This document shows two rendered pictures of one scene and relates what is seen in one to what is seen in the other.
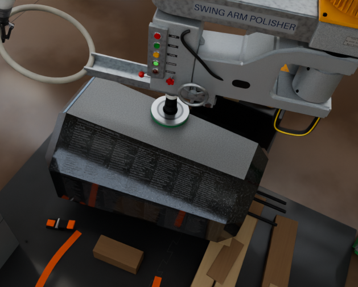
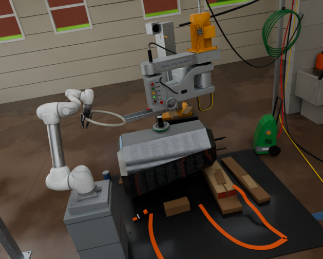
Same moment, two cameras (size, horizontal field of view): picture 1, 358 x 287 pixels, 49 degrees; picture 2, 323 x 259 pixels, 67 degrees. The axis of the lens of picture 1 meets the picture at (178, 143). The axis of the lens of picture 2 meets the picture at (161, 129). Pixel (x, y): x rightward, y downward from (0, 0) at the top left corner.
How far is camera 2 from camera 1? 169 cm
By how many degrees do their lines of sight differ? 32
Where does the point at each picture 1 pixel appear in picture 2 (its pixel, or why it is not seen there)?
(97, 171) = (150, 162)
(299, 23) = (192, 57)
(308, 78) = (202, 78)
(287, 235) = (231, 161)
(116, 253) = (176, 203)
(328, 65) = (206, 69)
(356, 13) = (204, 47)
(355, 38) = (208, 54)
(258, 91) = (190, 91)
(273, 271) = (239, 173)
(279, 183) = not seen: hidden behind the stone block
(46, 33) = not seen: hidden behind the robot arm
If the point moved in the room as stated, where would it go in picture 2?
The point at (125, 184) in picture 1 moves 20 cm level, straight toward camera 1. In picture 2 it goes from (164, 159) to (176, 165)
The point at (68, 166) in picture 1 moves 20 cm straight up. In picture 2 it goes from (135, 168) to (132, 153)
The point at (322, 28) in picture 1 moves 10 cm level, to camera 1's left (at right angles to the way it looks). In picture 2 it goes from (199, 55) to (192, 57)
